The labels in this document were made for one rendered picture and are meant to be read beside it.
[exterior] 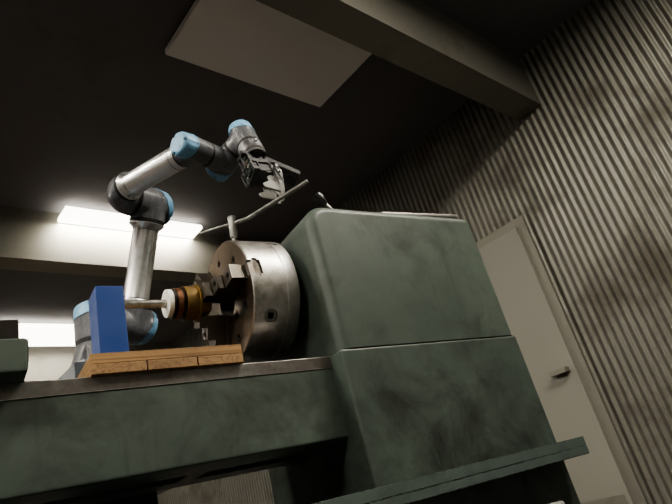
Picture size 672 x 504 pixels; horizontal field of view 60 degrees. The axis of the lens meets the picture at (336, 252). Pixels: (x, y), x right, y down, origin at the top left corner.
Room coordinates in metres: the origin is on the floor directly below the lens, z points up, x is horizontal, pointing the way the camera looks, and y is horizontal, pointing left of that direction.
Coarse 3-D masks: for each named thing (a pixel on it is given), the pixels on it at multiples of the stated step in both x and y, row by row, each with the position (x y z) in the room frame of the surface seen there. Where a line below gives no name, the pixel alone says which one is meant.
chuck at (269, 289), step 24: (216, 264) 1.38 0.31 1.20; (240, 264) 1.28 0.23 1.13; (264, 264) 1.27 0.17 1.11; (264, 288) 1.26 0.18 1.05; (216, 312) 1.42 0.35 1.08; (240, 312) 1.31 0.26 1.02; (264, 312) 1.28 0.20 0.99; (240, 336) 1.33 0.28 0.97; (264, 336) 1.32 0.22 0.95; (264, 360) 1.42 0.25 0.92
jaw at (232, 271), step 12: (252, 264) 1.26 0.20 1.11; (216, 276) 1.26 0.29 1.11; (228, 276) 1.26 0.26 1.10; (240, 276) 1.25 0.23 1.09; (204, 288) 1.27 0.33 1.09; (216, 288) 1.26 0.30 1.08; (228, 288) 1.27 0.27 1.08; (240, 288) 1.29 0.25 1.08; (204, 300) 1.29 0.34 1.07; (216, 300) 1.30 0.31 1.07; (228, 300) 1.33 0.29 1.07
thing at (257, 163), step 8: (240, 152) 1.38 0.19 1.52; (248, 152) 1.39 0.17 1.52; (256, 152) 1.40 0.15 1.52; (264, 152) 1.41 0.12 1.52; (240, 160) 1.40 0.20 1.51; (248, 160) 1.36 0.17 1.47; (256, 160) 1.36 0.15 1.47; (264, 160) 1.38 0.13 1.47; (248, 168) 1.37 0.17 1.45; (256, 168) 1.34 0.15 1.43; (264, 168) 1.36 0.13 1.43; (272, 168) 1.38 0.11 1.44; (248, 176) 1.36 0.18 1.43; (256, 176) 1.36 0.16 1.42; (264, 176) 1.38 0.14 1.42; (248, 184) 1.38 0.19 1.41; (256, 184) 1.39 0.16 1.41
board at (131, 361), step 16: (112, 352) 1.02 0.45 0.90; (128, 352) 1.04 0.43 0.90; (144, 352) 1.06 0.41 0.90; (160, 352) 1.08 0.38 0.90; (176, 352) 1.10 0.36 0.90; (192, 352) 1.12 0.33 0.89; (208, 352) 1.14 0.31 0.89; (224, 352) 1.16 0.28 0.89; (240, 352) 1.18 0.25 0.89; (96, 368) 1.00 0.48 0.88; (112, 368) 1.02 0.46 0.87; (128, 368) 1.04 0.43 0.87; (144, 368) 1.06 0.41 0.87; (160, 368) 1.07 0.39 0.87; (176, 368) 1.10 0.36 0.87
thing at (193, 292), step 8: (176, 288) 1.26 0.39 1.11; (184, 288) 1.27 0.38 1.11; (192, 288) 1.28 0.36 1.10; (200, 288) 1.28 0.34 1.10; (176, 296) 1.25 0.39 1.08; (184, 296) 1.26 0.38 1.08; (192, 296) 1.27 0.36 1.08; (200, 296) 1.28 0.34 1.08; (176, 304) 1.25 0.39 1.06; (184, 304) 1.27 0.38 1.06; (192, 304) 1.27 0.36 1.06; (200, 304) 1.28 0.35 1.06; (208, 304) 1.31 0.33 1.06; (176, 312) 1.26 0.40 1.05; (184, 312) 1.28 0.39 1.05; (192, 312) 1.28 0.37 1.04; (200, 312) 1.29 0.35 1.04; (208, 312) 1.32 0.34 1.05; (184, 320) 1.30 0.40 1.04; (192, 320) 1.32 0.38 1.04
